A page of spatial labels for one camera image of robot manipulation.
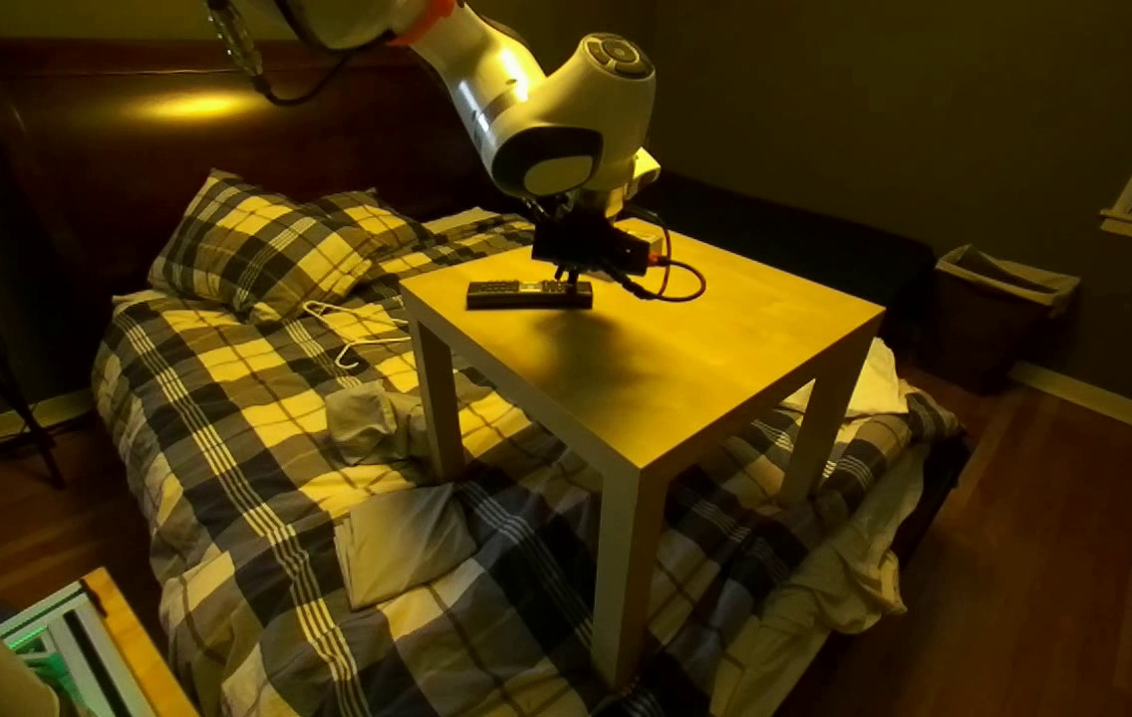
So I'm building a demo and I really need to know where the green white box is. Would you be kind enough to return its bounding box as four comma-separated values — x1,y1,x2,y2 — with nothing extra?
0,566,198,717

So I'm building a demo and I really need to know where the black remote control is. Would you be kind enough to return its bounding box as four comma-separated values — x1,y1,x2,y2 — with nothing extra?
462,277,597,314

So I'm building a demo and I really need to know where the light wooden side table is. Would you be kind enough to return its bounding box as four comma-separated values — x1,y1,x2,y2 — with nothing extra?
400,213,888,695

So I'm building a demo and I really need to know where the plaid covered bed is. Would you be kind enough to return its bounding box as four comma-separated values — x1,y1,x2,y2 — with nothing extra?
86,213,969,717

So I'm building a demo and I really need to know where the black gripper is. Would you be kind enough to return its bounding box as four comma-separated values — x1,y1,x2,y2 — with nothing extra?
526,208,656,306

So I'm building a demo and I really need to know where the dark low bench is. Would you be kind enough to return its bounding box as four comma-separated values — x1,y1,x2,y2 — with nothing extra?
631,164,942,362

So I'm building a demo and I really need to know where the dark wooden headboard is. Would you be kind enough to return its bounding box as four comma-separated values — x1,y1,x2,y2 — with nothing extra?
0,34,518,403

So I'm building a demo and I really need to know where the dark woven basket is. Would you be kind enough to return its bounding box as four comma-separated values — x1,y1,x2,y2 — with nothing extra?
929,241,1084,393

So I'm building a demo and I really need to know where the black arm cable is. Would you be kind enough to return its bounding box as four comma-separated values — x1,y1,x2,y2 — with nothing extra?
203,0,377,112

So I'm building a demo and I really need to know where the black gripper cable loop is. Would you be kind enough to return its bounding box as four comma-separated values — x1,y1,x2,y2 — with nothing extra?
601,216,712,306

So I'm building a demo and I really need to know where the white bed sheet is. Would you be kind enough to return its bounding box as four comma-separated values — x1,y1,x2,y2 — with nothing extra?
711,336,935,717

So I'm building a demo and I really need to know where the plaid pillow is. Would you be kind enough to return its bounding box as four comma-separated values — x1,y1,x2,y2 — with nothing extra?
144,166,425,323

